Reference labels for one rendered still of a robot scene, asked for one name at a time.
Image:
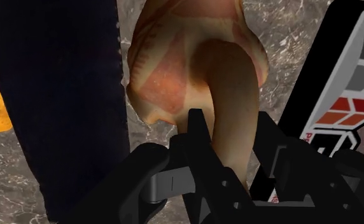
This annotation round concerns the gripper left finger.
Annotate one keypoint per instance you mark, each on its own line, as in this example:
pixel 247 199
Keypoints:
pixel 206 173

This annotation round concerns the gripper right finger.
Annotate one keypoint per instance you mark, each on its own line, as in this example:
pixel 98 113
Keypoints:
pixel 309 173

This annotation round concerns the tan and red mushroom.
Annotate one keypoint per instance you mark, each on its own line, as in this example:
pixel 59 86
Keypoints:
pixel 228 93

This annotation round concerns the black box with red print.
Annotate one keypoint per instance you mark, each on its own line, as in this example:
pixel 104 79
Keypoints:
pixel 312 77

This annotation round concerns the dark blue tall container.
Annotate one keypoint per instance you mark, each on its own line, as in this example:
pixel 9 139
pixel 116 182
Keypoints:
pixel 61 93

